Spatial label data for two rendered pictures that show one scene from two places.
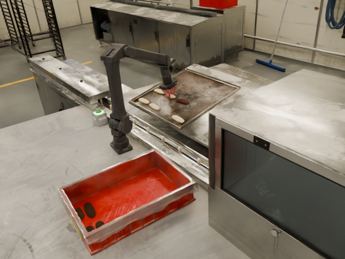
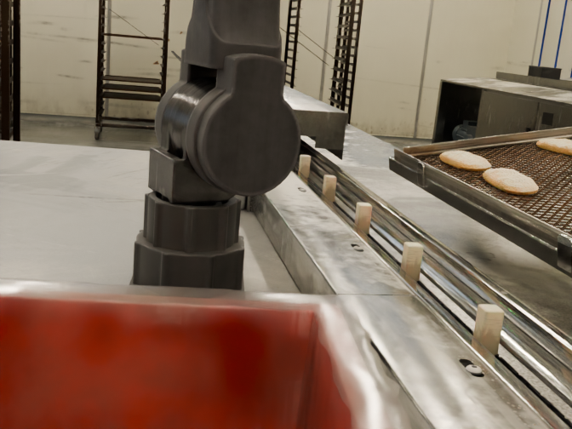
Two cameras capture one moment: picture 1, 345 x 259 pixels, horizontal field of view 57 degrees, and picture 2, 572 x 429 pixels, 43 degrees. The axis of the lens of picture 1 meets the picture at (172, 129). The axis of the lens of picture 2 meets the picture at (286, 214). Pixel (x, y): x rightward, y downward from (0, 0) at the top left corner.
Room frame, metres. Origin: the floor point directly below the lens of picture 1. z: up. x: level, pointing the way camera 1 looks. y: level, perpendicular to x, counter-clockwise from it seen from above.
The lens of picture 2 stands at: (1.00, -0.01, 1.02)
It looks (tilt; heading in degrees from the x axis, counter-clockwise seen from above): 14 degrees down; 25
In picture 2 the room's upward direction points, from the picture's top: 5 degrees clockwise
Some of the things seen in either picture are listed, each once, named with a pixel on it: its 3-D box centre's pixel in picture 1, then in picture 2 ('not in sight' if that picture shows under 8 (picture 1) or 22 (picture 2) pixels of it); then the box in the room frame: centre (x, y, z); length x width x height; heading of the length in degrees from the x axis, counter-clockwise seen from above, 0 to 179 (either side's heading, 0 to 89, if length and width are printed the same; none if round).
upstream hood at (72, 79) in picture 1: (64, 75); (238, 92); (2.50, 0.84, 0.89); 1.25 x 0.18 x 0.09; 37
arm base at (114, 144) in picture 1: (120, 141); (190, 248); (1.46, 0.28, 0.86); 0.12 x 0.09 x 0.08; 31
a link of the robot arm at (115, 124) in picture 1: (120, 126); (219, 147); (1.48, 0.28, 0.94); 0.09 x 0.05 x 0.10; 145
